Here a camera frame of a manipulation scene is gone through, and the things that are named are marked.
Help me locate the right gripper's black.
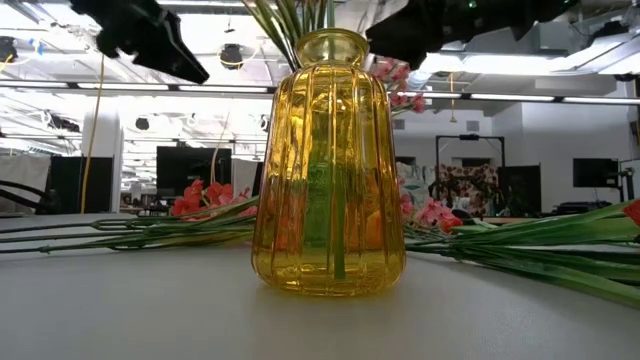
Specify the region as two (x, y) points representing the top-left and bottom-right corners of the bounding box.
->
(364, 0), (581, 71)

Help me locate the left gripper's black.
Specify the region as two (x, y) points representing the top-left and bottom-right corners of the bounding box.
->
(69, 0), (210, 85)

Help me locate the pink artificial flower bunch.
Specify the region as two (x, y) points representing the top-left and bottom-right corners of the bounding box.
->
(242, 0), (427, 119)
(398, 193), (454, 241)

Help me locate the red artificial flower bunch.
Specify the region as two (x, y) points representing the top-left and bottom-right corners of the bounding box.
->
(0, 179), (259, 235)
(0, 182), (259, 244)
(0, 187), (259, 254)

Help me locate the yellow ribbed glass vase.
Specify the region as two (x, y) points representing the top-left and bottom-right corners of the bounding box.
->
(250, 28), (407, 297)

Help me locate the long ceiling light strip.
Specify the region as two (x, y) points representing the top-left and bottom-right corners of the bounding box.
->
(394, 91), (640, 106)
(0, 81), (274, 95)

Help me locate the black monitor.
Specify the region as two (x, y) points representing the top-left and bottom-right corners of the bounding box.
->
(572, 158), (620, 189)
(155, 146), (234, 199)

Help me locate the pale patterned cloth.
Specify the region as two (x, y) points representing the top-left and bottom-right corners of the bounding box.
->
(397, 162), (436, 209)

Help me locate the dark floral cloth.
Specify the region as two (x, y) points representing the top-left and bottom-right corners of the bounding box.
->
(437, 163), (501, 214)

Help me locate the black panel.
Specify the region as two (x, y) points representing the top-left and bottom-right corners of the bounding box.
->
(497, 164), (543, 217)
(48, 156), (115, 215)

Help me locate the yellow hanging cable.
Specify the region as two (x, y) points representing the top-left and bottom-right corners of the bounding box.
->
(79, 54), (106, 214)

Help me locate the black frame stand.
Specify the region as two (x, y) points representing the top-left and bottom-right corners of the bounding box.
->
(434, 133), (506, 201)

